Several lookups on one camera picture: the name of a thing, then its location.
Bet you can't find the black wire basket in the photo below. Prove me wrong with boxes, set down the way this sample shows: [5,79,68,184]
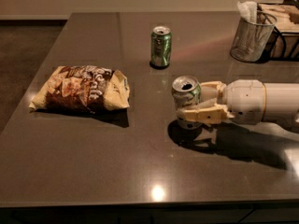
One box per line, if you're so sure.
[257,2,299,62]

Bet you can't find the white napkin in cup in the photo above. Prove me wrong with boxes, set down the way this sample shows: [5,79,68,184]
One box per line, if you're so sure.
[237,1,257,23]

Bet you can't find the brown packets in basket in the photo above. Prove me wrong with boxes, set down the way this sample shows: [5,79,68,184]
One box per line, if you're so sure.
[259,3,299,33]

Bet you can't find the brown chip bag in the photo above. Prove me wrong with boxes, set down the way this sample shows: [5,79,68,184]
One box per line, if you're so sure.
[29,65,130,114]

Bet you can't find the green soda can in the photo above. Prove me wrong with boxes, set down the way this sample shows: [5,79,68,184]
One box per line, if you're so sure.
[150,26,172,68]

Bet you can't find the white 7up can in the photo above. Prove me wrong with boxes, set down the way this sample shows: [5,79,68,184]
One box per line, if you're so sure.
[171,76,201,130]

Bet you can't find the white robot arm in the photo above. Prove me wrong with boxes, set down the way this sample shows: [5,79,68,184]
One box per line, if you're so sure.
[177,79,299,130]

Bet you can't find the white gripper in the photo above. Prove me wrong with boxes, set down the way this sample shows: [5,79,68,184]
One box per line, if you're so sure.
[177,79,265,125]

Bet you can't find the metal mesh cup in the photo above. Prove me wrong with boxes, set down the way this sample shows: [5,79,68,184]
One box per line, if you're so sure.
[230,11,277,63]

